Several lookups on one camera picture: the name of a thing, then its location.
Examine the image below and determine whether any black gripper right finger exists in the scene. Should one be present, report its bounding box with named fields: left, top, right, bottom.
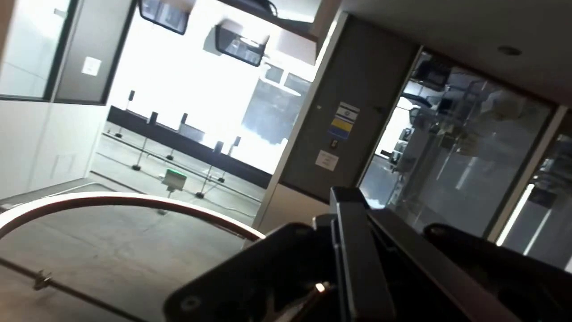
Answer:
left=367, top=210, right=518, bottom=322

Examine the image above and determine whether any glass door with frame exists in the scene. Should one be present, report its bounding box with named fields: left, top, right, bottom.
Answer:
left=359, top=49, right=556, bottom=235

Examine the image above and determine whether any dark balcony ledge railing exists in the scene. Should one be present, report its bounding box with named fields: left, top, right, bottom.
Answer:
left=107, top=105, right=272, bottom=187

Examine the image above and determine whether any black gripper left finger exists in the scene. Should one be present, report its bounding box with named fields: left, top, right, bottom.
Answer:
left=331, top=187, right=397, bottom=322

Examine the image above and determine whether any dark wall panel with signs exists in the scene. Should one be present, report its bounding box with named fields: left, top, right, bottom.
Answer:
left=281, top=15, right=418, bottom=200

